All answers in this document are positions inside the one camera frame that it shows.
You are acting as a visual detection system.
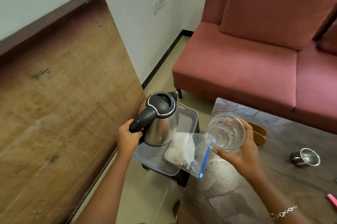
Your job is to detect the large red sofa cushion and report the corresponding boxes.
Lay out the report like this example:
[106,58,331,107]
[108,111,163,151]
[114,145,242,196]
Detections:
[220,0,337,51]

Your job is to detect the small steel cup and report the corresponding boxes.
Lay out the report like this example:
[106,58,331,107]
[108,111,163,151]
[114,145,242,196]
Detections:
[290,148,321,167]

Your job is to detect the steel electric kettle black handle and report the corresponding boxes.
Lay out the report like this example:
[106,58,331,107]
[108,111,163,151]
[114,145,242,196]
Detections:
[128,91,180,147]

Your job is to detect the white tea bags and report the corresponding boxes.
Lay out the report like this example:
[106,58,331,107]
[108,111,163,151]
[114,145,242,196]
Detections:
[165,133,195,166]

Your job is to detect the white wall switch plate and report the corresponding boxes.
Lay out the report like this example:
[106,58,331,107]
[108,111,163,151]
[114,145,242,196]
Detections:
[153,0,166,16]

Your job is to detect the clear drinking glass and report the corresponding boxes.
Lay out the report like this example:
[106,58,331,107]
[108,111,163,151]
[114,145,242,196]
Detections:
[205,114,246,153]

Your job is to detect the person's right forearm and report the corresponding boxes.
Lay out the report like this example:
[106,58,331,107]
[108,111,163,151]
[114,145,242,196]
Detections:
[247,169,314,224]

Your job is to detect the round wooden coaster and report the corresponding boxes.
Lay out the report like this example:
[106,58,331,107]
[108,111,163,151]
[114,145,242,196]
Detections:
[253,131,266,146]
[247,122,267,137]

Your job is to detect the pink plastic object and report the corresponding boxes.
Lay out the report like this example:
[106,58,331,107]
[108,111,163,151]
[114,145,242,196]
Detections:
[326,193,337,209]

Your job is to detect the silver chain bracelet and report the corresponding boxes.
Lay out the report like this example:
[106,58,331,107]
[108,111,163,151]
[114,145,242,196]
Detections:
[269,205,298,220]

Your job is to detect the brown wooden board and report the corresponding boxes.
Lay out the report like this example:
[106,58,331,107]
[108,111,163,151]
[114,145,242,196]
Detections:
[0,0,147,224]

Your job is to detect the person's left hand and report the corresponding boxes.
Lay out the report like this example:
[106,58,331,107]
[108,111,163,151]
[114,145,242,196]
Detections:
[117,118,144,158]

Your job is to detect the black plastic stool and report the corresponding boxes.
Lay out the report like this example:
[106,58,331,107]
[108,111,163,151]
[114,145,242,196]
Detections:
[142,120,200,187]

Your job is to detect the person's left forearm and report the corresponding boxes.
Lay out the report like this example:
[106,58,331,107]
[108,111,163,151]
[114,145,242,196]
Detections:
[75,150,133,224]

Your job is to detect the grey plastic tray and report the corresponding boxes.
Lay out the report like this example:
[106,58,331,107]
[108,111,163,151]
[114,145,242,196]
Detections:
[133,103,198,176]

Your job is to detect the red fabric sofa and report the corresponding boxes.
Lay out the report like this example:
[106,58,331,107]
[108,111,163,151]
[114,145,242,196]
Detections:
[172,0,337,135]

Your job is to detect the clear zip bag blue seal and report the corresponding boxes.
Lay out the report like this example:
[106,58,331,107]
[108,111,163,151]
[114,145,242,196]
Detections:
[163,132,213,180]

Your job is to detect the person's right hand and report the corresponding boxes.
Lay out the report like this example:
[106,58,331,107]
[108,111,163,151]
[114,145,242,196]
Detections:
[211,118,264,178]

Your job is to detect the small red sofa cushion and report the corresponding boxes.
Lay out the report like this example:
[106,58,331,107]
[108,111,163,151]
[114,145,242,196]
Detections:
[316,19,337,56]

